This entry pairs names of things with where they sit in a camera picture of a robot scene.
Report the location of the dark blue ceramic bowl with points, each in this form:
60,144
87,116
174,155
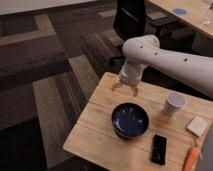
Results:
129,120

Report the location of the black office chair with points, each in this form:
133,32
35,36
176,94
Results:
133,15

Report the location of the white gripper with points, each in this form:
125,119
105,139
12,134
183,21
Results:
130,74

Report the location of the orange carrot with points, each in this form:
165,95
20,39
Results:
192,156

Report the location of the white square sponge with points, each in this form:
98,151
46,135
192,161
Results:
197,126

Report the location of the black rectangular remote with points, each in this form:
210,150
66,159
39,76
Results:
159,149

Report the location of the light wooden desk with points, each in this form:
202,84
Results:
196,10

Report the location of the blue round disc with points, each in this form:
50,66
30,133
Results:
179,11

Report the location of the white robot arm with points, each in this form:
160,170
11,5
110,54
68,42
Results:
195,71

